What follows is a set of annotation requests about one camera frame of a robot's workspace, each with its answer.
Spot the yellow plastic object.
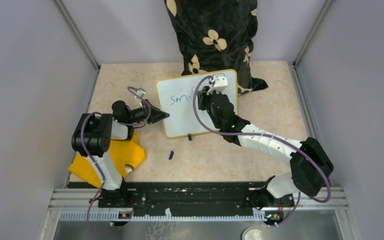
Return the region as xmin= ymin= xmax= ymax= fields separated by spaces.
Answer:
xmin=68 ymin=132 xmax=147 ymax=188

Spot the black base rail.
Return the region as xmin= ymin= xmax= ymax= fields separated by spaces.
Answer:
xmin=90 ymin=181 xmax=295 ymax=225

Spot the black floral pillow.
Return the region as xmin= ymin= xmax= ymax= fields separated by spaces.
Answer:
xmin=164 ymin=0 xmax=268 ymax=95

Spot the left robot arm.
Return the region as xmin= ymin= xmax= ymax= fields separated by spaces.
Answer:
xmin=69 ymin=99 xmax=170 ymax=207

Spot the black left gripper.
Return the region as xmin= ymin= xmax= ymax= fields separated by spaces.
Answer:
xmin=126 ymin=98 xmax=170 ymax=124

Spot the round metal disc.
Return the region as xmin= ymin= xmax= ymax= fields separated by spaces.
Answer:
xmin=240 ymin=226 xmax=267 ymax=240

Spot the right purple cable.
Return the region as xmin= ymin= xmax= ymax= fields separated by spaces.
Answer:
xmin=191 ymin=75 xmax=332 ymax=229

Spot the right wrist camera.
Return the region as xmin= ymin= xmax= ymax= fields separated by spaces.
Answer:
xmin=207 ymin=73 xmax=228 ymax=95

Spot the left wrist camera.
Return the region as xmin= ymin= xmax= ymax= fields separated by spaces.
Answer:
xmin=134 ymin=88 xmax=146 ymax=108

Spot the purple cable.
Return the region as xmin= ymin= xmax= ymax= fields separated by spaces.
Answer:
xmin=79 ymin=86 xmax=152 ymax=235
xmin=191 ymin=75 xmax=332 ymax=229

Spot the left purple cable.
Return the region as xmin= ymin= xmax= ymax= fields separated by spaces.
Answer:
xmin=79 ymin=86 xmax=152 ymax=235

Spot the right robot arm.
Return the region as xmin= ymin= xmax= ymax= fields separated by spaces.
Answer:
xmin=192 ymin=86 xmax=334 ymax=206

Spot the blue marker cap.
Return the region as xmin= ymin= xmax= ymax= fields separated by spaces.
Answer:
xmin=168 ymin=151 xmax=174 ymax=160

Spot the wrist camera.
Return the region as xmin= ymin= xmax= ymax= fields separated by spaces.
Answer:
xmin=134 ymin=88 xmax=146 ymax=108
xmin=207 ymin=73 xmax=228 ymax=95

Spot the yellow-framed whiteboard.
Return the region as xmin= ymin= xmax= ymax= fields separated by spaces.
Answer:
xmin=156 ymin=69 xmax=238 ymax=138

